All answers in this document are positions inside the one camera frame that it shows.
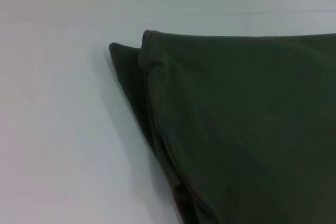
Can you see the dark green t-shirt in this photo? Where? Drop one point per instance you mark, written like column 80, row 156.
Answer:
column 236, row 116

